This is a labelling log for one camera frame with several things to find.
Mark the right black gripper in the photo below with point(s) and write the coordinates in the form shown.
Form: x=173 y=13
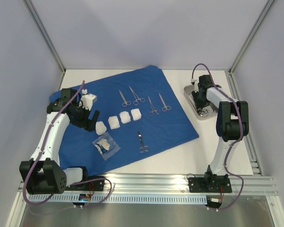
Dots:
x=199 y=101

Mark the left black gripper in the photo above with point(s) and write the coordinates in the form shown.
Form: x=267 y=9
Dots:
x=87 y=124

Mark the straight scissors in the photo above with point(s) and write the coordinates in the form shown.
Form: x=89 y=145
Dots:
x=125 y=102

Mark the long hemostat forceps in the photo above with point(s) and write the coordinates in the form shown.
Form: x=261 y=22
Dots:
x=137 y=99

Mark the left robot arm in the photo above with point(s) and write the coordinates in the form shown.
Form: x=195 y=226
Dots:
x=42 y=173

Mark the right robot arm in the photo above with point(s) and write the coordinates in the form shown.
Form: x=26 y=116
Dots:
x=232 y=125

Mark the blue surgical drape cloth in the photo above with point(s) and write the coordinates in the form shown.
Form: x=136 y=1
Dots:
x=142 y=116

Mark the stainless steel instrument tray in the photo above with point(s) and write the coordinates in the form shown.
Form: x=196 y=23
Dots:
x=187 y=94

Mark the white gauze pad leftmost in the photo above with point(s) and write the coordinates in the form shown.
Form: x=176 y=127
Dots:
x=100 y=128

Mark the white gauze pad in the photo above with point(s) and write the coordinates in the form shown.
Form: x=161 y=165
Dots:
x=100 y=128
x=136 y=114
x=125 y=117
x=113 y=122

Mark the clear packet with gloves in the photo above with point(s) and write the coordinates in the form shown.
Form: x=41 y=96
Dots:
x=106 y=146

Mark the white gauze pad rightmost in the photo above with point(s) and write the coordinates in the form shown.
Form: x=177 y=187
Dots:
x=136 y=114

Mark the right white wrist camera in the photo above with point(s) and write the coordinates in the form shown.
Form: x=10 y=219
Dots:
x=194 y=84

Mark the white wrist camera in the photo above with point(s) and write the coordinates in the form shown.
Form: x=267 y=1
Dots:
x=194 y=84
x=87 y=101

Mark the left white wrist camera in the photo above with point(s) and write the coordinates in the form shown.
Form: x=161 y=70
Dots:
x=87 y=101

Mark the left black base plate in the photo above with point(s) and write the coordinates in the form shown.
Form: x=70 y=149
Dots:
x=90 y=184

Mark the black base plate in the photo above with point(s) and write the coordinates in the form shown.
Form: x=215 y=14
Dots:
x=210 y=185
x=90 y=184

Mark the slotted cable duct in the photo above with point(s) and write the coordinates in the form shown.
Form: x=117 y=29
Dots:
x=132 y=198

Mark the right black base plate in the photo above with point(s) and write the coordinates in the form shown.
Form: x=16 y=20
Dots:
x=210 y=185

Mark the aluminium mounting rail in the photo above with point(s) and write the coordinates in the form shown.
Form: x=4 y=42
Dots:
x=153 y=183

